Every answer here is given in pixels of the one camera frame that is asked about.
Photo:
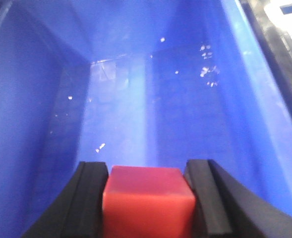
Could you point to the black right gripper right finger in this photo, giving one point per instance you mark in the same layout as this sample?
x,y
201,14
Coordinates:
x,y
227,209

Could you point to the red foam cube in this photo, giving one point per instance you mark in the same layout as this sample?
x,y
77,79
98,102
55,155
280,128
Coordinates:
x,y
147,202

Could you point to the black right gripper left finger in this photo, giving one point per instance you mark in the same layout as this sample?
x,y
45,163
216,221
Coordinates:
x,y
77,211

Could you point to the blue bin holding red cube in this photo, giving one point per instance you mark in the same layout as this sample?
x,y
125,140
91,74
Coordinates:
x,y
137,83

